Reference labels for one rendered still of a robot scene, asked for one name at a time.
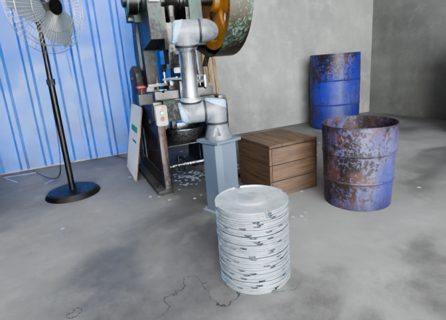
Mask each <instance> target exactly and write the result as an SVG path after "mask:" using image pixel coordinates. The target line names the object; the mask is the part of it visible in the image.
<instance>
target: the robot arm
mask: <svg viewBox="0 0 446 320"><path fill-rule="evenodd" d="M217 35H218V27H217V25H216V23H214V22H213V21H211V20H209V19H181V20H175V21H173V24H172V44H173V45H175V48H176V49H177V50H178V52H179V53H178V54H177V55H176V57H173V58H172V59H171V61H170V62H171V63H172V64H173V63H175V62H176V61H177V60H178V59H179V63H180V70H181V84H182V91H183V97H182V98H181V102H180V103H178V105H179V111H180V114H181V119H182V122H183V123H196V122H203V121H207V129H206V135H205V139H206V140H208V141H222V140H227V139H230V138H231V137H232V134H231V132H230V129H229V127H228V122H227V111H226V108H227V107H226V101H225V99H222V98H205V101H202V99H201V97H200V96H199V95H198V83H197V74H196V56H195V50H196V49H197V47H198V43H202V42H208V41H211V40H213V39H215V38H216V37H217Z"/></svg>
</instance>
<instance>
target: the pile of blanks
mask: <svg viewBox="0 0 446 320"><path fill-rule="evenodd" d="M215 209H216V223H217V235H218V249H219V256H220V268H221V276H222V279H223V281H224V282H226V283H225V284H226V285H227V286H228V287H230V288H231V289H233V290H235V291H238V292H240V293H245V294H250V295H260V294H265V293H271V292H273V290H275V291H276V290H278V289H280V288H281V287H283V286H284V285H285V284H286V283H287V282H288V280H289V277H290V273H291V267H290V254H289V243H290V240H289V199H288V202H287V204H286V205H285V206H284V207H283V208H281V209H279V210H277V211H275V212H271V213H268V212H267V214H261V215H253V216H243V215H236V214H230V213H227V212H224V211H222V210H220V209H219V208H218V207H217V206H216V205H215Z"/></svg>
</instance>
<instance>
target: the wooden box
mask: <svg viewBox="0 0 446 320"><path fill-rule="evenodd" d="M240 137H241V139H239V140H238V149H239V159H240V178H241V183H243V184H245V185H266V186H271V187H275V188H278V189H281V191H282V192H283V193H284V192H285V193H286V194H287V195H288V194H291V193H295V192H297V191H302V190H305V189H309V188H311V187H315V186H317V172H316V170H317V137H315V136H312V135H307V134H303V133H298V132H294V131H289V130H286V129H275V130H271V131H264V132H260V133H253V134H249V135H242V136H240Z"/></svg>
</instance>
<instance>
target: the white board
mask: <svg viewBox="0 0 446 320"><path fill-rule="evenodd" d="M142 112H143V108H142V107H141V106H138V105H136V104H134V103H131V116H130V127H129V145H128V156H127V168H128V169H129V171H130V173H131V174H132V176H133V178H134V179H135V181H136V182H137V176H138V166H139V148H140V139H141V121H142Z"/></svg>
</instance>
